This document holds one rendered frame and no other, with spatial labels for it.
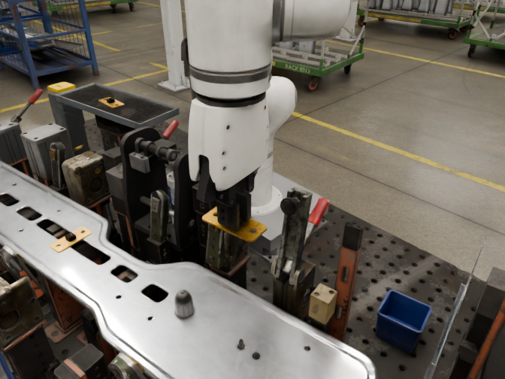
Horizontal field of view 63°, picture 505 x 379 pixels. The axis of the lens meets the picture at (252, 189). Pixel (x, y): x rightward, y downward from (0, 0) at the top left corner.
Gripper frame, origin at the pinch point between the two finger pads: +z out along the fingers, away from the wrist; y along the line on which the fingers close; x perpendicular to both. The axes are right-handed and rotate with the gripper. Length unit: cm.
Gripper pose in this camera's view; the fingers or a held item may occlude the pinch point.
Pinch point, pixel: (234, 208)
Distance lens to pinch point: 52.5
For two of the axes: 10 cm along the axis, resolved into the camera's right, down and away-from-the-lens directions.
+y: -5.8, 4.4, -6.9
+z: 0.0, 8.4, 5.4
